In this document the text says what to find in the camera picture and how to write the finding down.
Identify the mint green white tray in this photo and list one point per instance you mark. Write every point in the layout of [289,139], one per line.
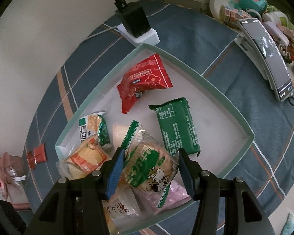
[223,133]

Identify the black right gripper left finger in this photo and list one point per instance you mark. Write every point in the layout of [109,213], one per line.
[75,206]

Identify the pink barcode snack bag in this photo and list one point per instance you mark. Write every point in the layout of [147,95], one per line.
[171,197]

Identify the dark green biscuit pack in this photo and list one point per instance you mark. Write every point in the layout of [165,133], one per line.
[177,127]

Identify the pink paper flower bouquet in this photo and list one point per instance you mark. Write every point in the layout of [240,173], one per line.
[12,177]

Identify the pudding jelly cup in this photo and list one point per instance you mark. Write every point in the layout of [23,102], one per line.
[119,133]

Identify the pink orange bread package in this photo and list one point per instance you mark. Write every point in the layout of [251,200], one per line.
[88,157]

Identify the teal toy box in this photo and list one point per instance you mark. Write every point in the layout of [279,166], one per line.
[258,5]

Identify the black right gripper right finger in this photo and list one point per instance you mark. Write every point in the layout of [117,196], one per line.
[243,212]

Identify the white orange Chinese snack bag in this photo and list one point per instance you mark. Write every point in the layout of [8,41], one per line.
[123,205]

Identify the patterned tape roll stack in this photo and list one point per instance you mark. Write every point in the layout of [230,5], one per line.
[230,16]

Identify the white green cracker pack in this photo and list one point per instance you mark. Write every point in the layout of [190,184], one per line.
[94,124]

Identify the black power adapter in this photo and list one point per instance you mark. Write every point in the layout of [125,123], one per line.
[133,17]

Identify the green cow rice cracker pack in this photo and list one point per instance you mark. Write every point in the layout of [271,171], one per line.
[148,166]

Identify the white bun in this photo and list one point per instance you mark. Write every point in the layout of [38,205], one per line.
[63,169]

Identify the red flower snack bag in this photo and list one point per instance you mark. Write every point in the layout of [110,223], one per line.
[149,74]

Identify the smartphone on stand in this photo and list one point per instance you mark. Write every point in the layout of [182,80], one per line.
[256,42]

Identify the small dark red snack packet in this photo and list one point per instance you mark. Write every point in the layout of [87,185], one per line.
[31,160]

